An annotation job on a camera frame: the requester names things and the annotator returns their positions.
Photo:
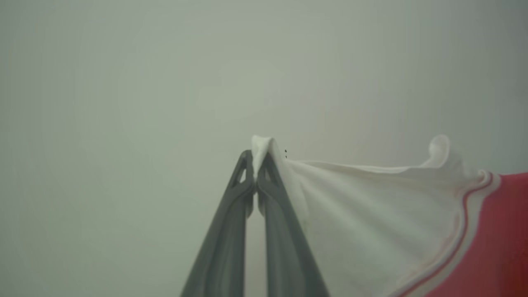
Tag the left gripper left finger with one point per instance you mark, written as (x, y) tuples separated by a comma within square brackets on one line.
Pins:
[(225, 247)]

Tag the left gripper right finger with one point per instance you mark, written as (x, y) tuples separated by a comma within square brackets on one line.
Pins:
[(284, 255)]

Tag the red and white jersey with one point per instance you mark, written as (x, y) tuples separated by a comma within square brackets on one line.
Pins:
[(392, 214)]

